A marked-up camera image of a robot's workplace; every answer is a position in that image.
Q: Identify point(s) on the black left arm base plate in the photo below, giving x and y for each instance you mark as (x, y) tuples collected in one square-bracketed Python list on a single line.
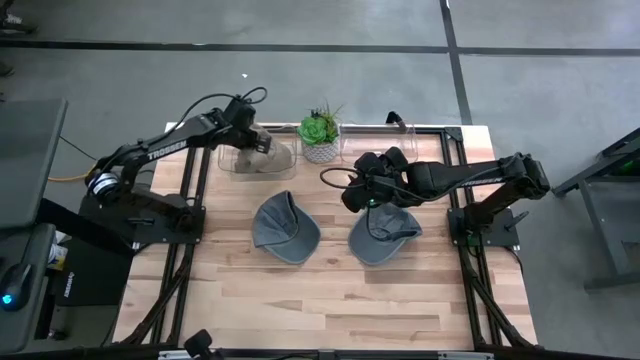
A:
[(150, 236)]

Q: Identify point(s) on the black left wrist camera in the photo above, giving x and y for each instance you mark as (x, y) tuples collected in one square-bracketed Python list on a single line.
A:
[(241, 112)]

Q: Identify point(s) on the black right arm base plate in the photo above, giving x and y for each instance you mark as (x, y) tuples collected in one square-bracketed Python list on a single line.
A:
[(500, 236)]

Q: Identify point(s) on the silver metal bracket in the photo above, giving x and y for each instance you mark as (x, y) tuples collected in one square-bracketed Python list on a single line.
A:
[(185, 355), (465, 356)]

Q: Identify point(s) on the succulent in triangle-patterned pot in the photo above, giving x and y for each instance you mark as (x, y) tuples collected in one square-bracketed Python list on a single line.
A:
[(315, 131)]

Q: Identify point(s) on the white and yellow box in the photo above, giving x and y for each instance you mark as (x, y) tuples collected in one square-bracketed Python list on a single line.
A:
[(57, 255)]

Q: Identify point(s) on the black metal table frame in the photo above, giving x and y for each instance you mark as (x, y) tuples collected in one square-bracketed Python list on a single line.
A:
[(452, 135)]

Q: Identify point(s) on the grey desk surface with mouse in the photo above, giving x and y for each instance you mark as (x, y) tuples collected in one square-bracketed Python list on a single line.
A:
[(25, 332)]

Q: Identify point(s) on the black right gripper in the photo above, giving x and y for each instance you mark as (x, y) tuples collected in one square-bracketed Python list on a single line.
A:
[(392, 185)]

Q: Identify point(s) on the black computer mouse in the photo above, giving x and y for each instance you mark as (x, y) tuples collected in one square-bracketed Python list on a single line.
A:
[(17, 285)]

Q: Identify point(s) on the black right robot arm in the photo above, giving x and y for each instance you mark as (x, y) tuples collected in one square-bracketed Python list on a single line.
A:
[(500, 172)]

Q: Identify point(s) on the grey desk top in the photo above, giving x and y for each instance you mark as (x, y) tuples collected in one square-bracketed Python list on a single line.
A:
[(30, 160)]

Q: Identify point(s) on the dark metal stand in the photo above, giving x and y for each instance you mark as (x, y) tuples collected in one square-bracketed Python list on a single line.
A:
[(602, 230)]

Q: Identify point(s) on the black box with white print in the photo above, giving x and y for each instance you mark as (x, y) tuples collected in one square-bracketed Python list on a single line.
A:
[(95, 275)]

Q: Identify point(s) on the tan baseball cap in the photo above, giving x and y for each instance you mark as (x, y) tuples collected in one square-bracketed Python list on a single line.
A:
[(277, 157)]

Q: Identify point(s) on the black rounded device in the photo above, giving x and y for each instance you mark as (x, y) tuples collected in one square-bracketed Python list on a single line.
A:
[(200, 345)]

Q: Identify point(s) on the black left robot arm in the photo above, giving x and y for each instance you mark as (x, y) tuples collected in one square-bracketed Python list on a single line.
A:
[(165, 150)]

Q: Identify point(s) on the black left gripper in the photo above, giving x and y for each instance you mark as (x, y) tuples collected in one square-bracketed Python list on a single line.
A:
[(255, 137)]

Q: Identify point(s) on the grey-blue baseball cap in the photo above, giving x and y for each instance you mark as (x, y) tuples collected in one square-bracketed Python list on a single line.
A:
[(380, 245), (285, 235)]

